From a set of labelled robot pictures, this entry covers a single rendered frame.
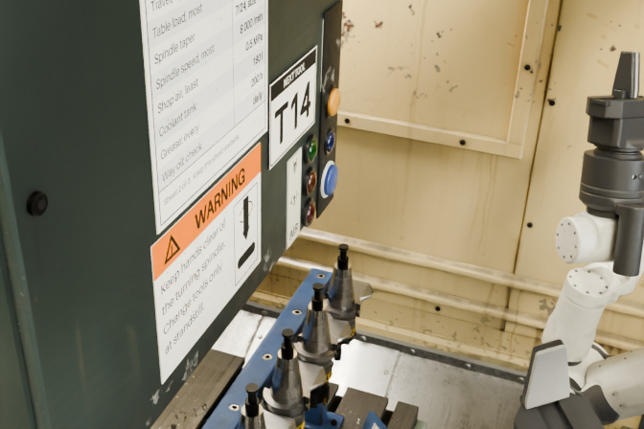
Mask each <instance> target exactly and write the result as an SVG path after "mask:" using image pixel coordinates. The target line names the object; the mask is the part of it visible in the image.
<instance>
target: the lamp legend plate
mask: <svg viewBox="0 0 644 429"><path fill-rule="evenodd" d="M301 169H302V148H301V147H300V148H299V149H298V150H297V151H296V152H295V153H294V154H293V155H292V156H291V158H290V159H289V160H288V161H287V222H286V250H287V249H288V248H289V246H290V245H291V244H292V242H293V241H294V240H295V239H296V238H297V237H298V235H299V234H300V208H301Z"/></svg>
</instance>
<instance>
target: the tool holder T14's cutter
mask: <svg viewBox="0 0 644 429"><path fill-rule="evenodd" d="M329 398H330V386H329V382H326V383H325V384H324V385H323V386H321V387H318V388H316V389H314V390H312V391H311V392H310V408H317V404H319V403H322V402H323V405H324V406H325V405H326V403H328V401H329Z"/></svg>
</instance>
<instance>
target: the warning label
mask: <svg viewBox="0 0 644 429"><path fill-rule="evenodd" d="M150 253H151V266H152V278H153V291H154V302H155V315H156V327H157V340H158V352H159V365H160V376H161V384H163V383H164V382H165V381H166V379H167V378H168V377H169V376H170V374H171V373H172V372H173V370H174V369H175V368H176V367H177V365H178V364H179V363H180V362H181V360H182V359H183V358H184V357H185V355H186V354H187V353H188V351H189V350H190V349H191V348H192V346H193V345H194V344H195V343H196V341H197V340H198V339H199V337H200V336H201V335H202V334H203V332H204V331H205V330H206V329H207V327H208V326H210V325H211V323H212V322H213V321H214V319H215V318H216V317H217V316H218V314H219V313H220V312H221V310H222V309H223V308H224V307H225V305H226V304H227V303H228V302H229V300H230V299H231V298H232V297H233V295H234V294H235V293H236V292H237V290H238V289H239V288H240V287H241V285H242V284H243V282H244V281H245V280H246V279H247V277H248V276H249V275H250V274H251V272H252V271H253V270H254V269H255V267H256V266H257V265H258V264H259V262H260V261H261V143H258V144H257V145H256V146H255V147H254V148H252V149H251V150H250V151H249V152H248V153H247V154H246V155H245V156H244V157H243V158H242V159H241V160H240V161H239V162H238V163H237V164H236V165H235V166H234V167H233V168H232V169H231V170H230V171H229V172H228V173H227V174H225V175H224V176H223V177H222V178H221V179H220V180H219V181H218V182H217V183H216V185H215V186H214V187H213V188H212V189H211V190H209V191H208V192H207V193H206V194H205V195H204V196H203V197H202V198H201V199H200V200H198V201H197V202H196V203H195V205H194V206H193V207H192V208H191V209H190V210H189V211H188V212H187V213H185V214H184V215H183V216H182V217H181V218H180V219H179V220H178V221H177V222H176V223H175V224H174V225H173V226H172V227H171V228H170V229H169V230H168V231H167V232H166V233H165V234H164V235H163V236H162V237H161V238H159V239H158V240H157V241H156V242H155V243H154V244H153V245H152V246H151V247H150Z"/></svg>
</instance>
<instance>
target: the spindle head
mask: <svg viewBox="0 0 644 429"><path fill-rule="evenodd" d="M338 1H340V0H267V132H266V133H265V134H263V135H262V136H261V137H260V138H259V139H258V140H257V141H256V142H255V143H254V144H253V145H252V146H251V147H250V148H249V149H248V150H247V151H246V152H245V153H244V154H242V155H241V156H240V157H239V158H238V159H237V160H236V161H235V162H234V163H233V164H232V165H231V166H230V167H229V168H228V169H227V170H226V171H225V172H224V173H222V174H221V175H220V176H219V177H218V178H217V179H216V180H215V181H214V182H213V183H212V184H211V185H210V186H209V187H208V188H207V189H206V190H205V191H204V192H203V193H201V194H200V195H199V196H198V197H197V198H196V199H195V200H194V201H193V202H192V203H191V204H190V205H189V206H188V207H187V208H186V209H185V210H184V211H183V212H182V213H181V214H179V215H178V216H177V217H176V218H175V219H174V220H173V221H172V222H171V223H170V224H169V225H168V226H167V227H166V228H165V229H164V230H163V231H162V232H161V233H159V234H156V223H155V210H154V197H153V184H152V170H151V158H150V132H149V119H148V106H147V92H146V80H145V66H144V53H143V40H142V27H141V13H140V1H139V0H0V429H150V428H151V426H152V425H153V424H154V423H155V422H156V421H157V419H158V418H159V417H160V415H161V414H162V413H163V411H164V410H165V409H166V408H167V406H168V405H169V404H170V402H171V401H172V400H173V398H174V397H175V395H176V394H177V393H178V391H179V390H180V389H181V387H182V386H183V385H184V384H185V382H186V381H187V380H188V378H189V377H190V376H191V374H192V373H193V372H194V370H195V369H196V367H197V366H198V365H199V364H200V362H201V361H202V360H203V358H204V357H205V356H206V354H207V353H208V352H209V350H210V349H211V348H212V346H213V345H214V344H215V343H216V342H217V340H218V339H219V337H220V336H221V334H222V333H223V332H224V331H225V330H226V329H227V327H228V326H229V325H230V323H231V322H232V321H233V320H234V318H235V317H236V316H237V314H238V313H239V312H240V310H241V309H242V307H243V306H244V305H245V303H246V302H247V301H248V300H249V298H250V297H251V296H252V294H253V293H254V292H255V290H256V289H257V288H258V286H259V285H260V284H261V282H262V281H263V280H264V278H265V277H266V276H267V274H268V273H269V272H270V270H271V269H272V268H273V266H274V265H275V264H276V262H277V261H278V260H279V258H280V257H281V256H282V255H283V254H284V253H285V251H286V222H287V162H288V160H289V159H290V158H291V156H292V155H293V154H294V153H295V152H296V151H297V150H298V149H299V148H300V147H301V148H302V169H301V208H300V232H301V230H302V229H303V228H304V226H303V224H302V212H303V209H304V206H305V203H306V201H307V200H308V199H309V198H313V199H314V201H315V210H316V201H317V182H316V186H315V188H314V190H313V193H312V194H311V195H310V196H304V194H303V181H304V177H305V174H306V171H307V170H308V168H310V167H314V168H315V169H316V173H317V175H318V151H317V154H316V156H315V159H314V161H313V162H312V163H311V164H310V165H306V163H305V162H304V147H305V143H306V141H307V139H308V137H309V136H310V135H311V134H314V135H316V137H317V140H318V148H319V123H320V96H321V92H320V90H321V63H322V37H323V17H324V12H325V11H327V10H328V9H329V8H331V7H332V6H333V5H335V4H336V3H337V2H338ZM315 45H316V46H317V56H316V84H315V113H314V124H313V125H312V126H311V127H310V128H309V129H308V130H307V131H306V132H305V133H304V134H303V135H302V136H301V138H300V139H299V140H298V141H297V142H296V143H295V144H294V145H293V146H292V147H291V148H290V149H289V150H288V151H287V152H286V153H285V155H284V156H283V157H282V158H281V159H280V160H279V161H278V162H277V163H276V164H275V165H274V166H273V167H272V168H271V169H267V144H268V85H269V84H270V83H271V82H272V81H274V80H275V79H276V78H278V77H279V76H280V75H281V74H282V73H284V72H285V71H286V69H287V68H289V67H290V66H291V65H292V64H293V63H294V62H296V61H297V60H298V59H299V58H300V57H302V56H303V55H304V54H305V53H307V52H308V51H309V50H310V49H311V48H312V47H314V46H315ZM258 143H261V261H260V262H259V264H258V265H257V266H256V267H255V269H254V270H253V271H252V272H251V274H250V275H249V276H248V277H247V279H246V280H245V281H244V282H243V284H242V285H241V287H240V288H239V289H238V290H237V292H236V293H235V294H234V295H233V297H232V298H231V299H230V300H229V302H228V303H227V304H226V305H225V307H224V308H223V309H222V310H221V312H220V313H219V314H218V316H217V317H216V318H215V319H214V321H213V322H212V323H211V325H210V326H208V327H207V329H206V330H205V331H204V332H203V334H202V335H201V336H200V337H199V339H198V340H197V341H196V342H195V344H194V345H193V346H192V348H191V349H190V350H189V351H188V353H187V354H186V355H185V357H184V358H183V359H182V360H181V362H180V363H179V364H178V365H177V367H176V368H175V369H174V370H173V372H172V373H171V374H170V376H169V377H168V378H167V379H166V381H165V382H164V383H163V384H161V376H160V365H159V352H158V340H157V327H156V315H155V302H154V291H153V278H152V266H151V253H150V247H151V246H152V245H153V244H154V243H155V242H156V241H157V240H158V239H159V238H161V237H162V236H163V235H164V234H165V233H166V232H167V231H168V230H169V229H170V228H171V227H172V226H173V225H174V224H175V223H176V222H177V221H178V220H179V219H180V218H181V217H182V216H183V215H184V214H185V213H187V212H188V211H189V210H190V209H191V208H192V207H193V206H194V205H195V203H196V202H197V201H198V200H200V199H201V198H202V197H203V196H204V195H205V194H206V193H207V192H208V191H209V190H211V189H212V188H213V187H214V186H215V185H216V184H217V182H218V181H219V180H220V179H221V178H222V177H223V176H224V175H225V174H227V173H228V172H229V171H230V170H231V169H232V168H233V167H234V166H235V165H236V164H237V163H238V162H239V161H240V160H241V159H242V158H243V157H244V156H245V155H246V154H247V153H248V152H249V151H250V150H251V149H252V148H254V147H255V146H256V145H257V144H258Z"/></svg>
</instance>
